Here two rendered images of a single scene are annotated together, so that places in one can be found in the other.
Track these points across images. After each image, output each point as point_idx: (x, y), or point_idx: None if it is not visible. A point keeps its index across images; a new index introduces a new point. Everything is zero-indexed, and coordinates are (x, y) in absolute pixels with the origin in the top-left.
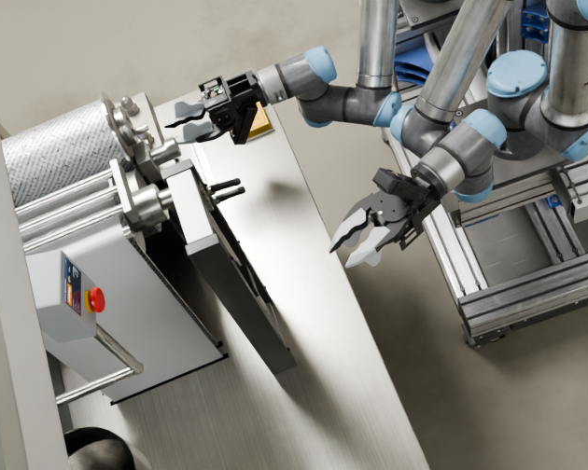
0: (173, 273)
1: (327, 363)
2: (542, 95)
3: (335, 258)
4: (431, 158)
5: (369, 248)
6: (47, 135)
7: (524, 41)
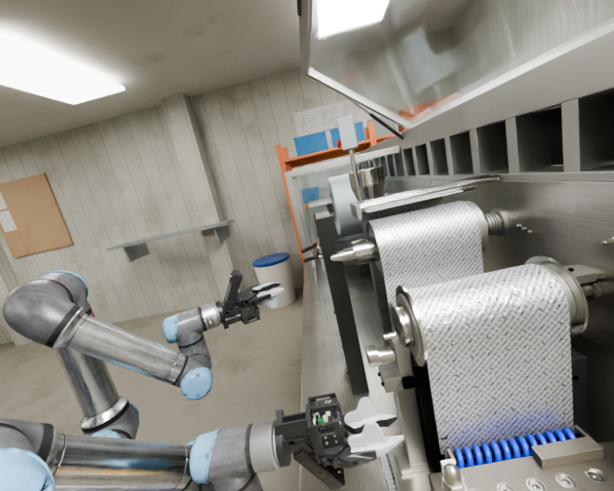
0: None
1: (329, 362)
2: (109, 416)
3: (303, 411)
4: (210, 305)
5: (265, 283)
6: (467, 279)
7: None
